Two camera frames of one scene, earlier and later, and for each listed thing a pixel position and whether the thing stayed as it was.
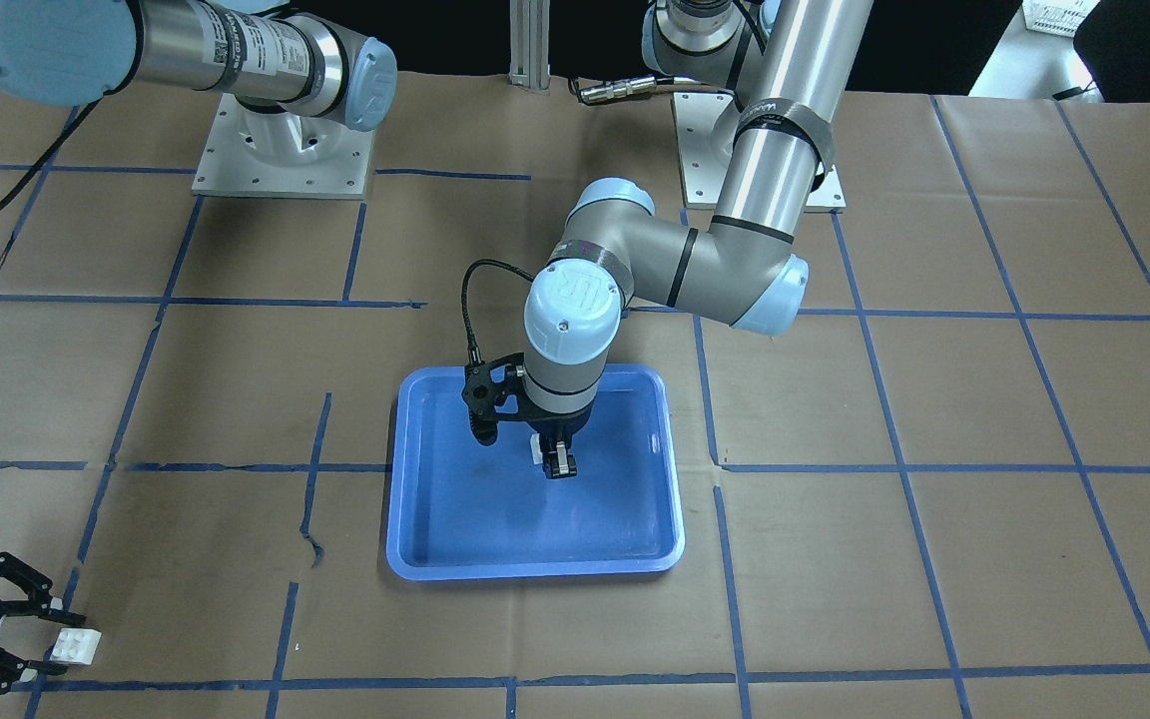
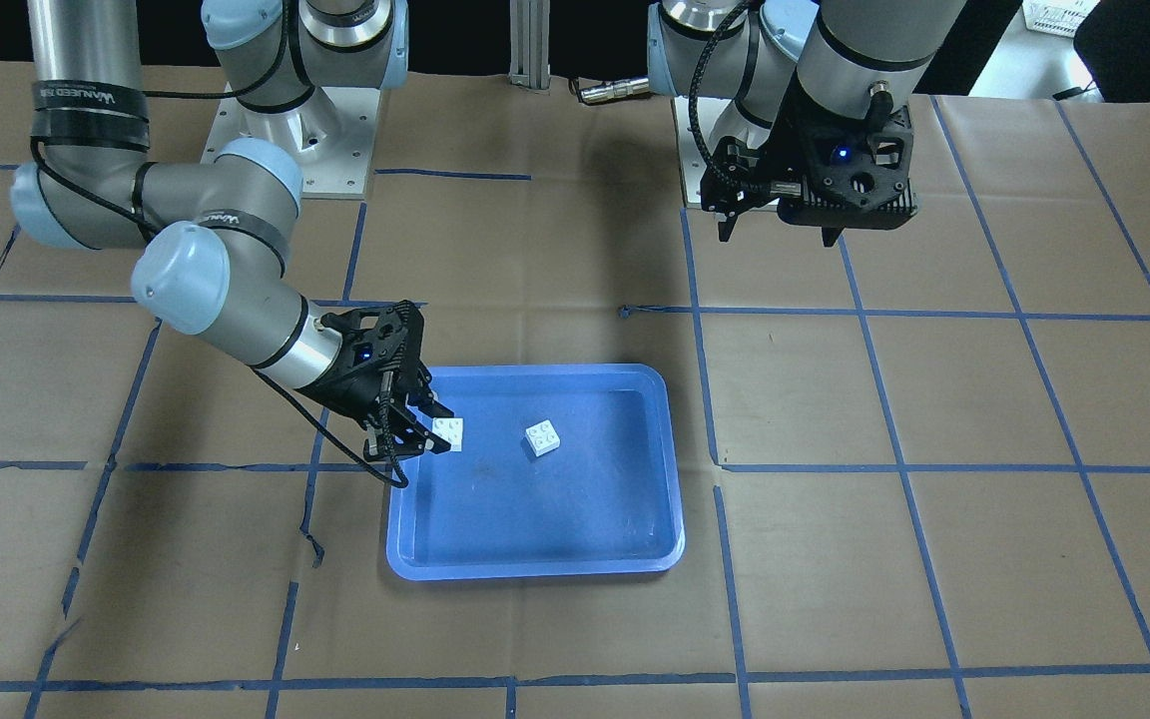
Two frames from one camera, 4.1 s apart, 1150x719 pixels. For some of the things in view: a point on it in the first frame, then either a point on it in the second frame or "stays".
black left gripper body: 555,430 -> 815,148
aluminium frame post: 530,43 stays
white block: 76,646 -> 450,429
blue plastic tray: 460,508 stays
